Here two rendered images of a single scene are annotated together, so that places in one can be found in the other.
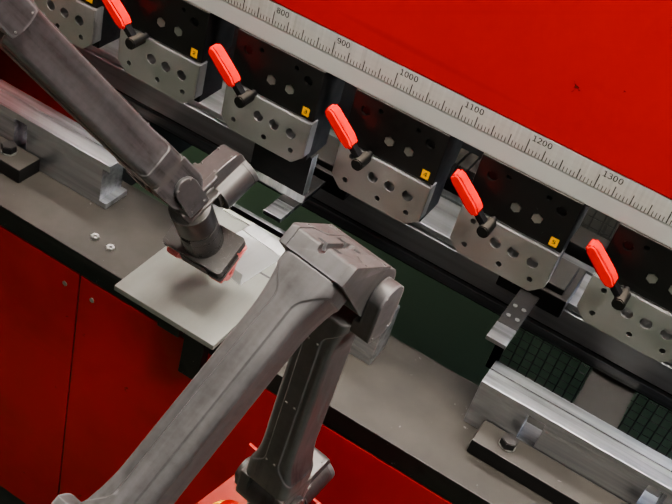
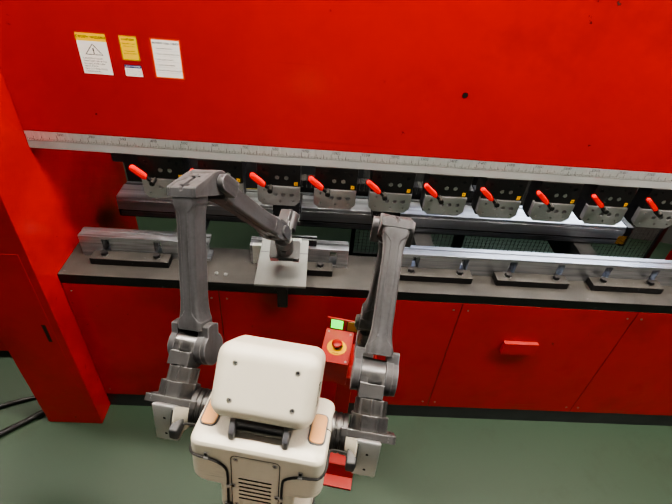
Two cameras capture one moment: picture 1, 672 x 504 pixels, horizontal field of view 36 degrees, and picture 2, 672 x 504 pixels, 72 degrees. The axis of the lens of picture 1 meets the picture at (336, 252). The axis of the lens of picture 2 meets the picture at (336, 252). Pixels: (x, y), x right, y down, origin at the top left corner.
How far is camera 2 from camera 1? 0.51 m
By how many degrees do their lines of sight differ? 18
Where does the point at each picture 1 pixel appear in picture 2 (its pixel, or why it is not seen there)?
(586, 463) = (438, 263)
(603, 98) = (413, 132)
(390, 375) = (355, 268)
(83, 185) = not seen: hidden behind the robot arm
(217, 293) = (290, 268)
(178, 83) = not seen: hidden behind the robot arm
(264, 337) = (396, 258)
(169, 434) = (384, 306)
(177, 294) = (278, 275)
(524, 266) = (399, 204)
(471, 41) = (358, 131)
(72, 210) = not seen: hidden behind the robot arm
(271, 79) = (277, 177)
